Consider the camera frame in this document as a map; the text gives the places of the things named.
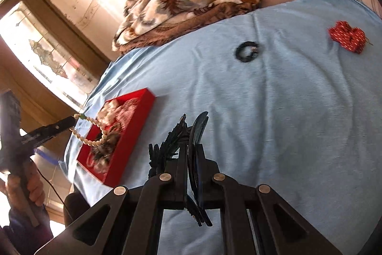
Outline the pearl bead bracelet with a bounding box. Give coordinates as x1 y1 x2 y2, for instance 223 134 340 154
69 113 110 148

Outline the black hair clip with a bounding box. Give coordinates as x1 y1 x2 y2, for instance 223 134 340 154
148 111 212 227

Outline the white floral scrunchie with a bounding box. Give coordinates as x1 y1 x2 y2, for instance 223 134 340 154
96 100 122 127

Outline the pink striped scrunchie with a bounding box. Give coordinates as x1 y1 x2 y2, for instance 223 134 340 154
115 98 140 131

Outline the black hair tie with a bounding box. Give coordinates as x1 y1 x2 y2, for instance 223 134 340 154
234 41 260 64

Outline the red polka dot scrunchie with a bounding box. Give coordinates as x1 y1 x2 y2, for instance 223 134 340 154
328 21 366 54

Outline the person's left hand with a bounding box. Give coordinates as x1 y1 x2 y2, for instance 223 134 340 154
1 161 45 214

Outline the stained glass window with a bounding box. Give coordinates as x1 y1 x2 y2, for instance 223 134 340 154
1 1 98 111

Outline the red rectangular tray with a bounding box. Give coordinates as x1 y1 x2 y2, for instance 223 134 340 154
73 88 155 187

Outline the light blue bed cloth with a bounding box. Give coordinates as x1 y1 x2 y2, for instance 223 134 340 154
84 0 381 254

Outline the black cable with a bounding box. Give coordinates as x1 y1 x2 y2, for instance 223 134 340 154
28 157 74 223

